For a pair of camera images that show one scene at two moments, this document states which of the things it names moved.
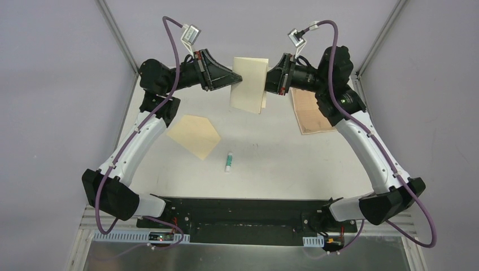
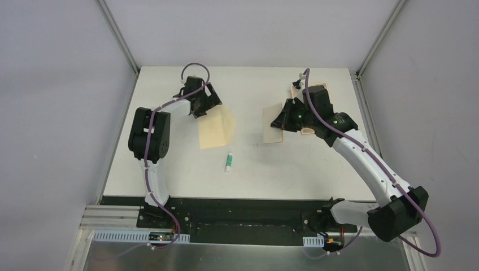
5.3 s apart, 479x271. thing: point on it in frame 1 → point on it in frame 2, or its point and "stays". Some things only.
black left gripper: (204, 70) → (204, 100)
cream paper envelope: (197, 133) → (216, 128)
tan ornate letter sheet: (249, 95) → (271, 134)
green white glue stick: (229, 162) stays
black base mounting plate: (248, 221) stays
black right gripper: (277, 82) → (283, 121)
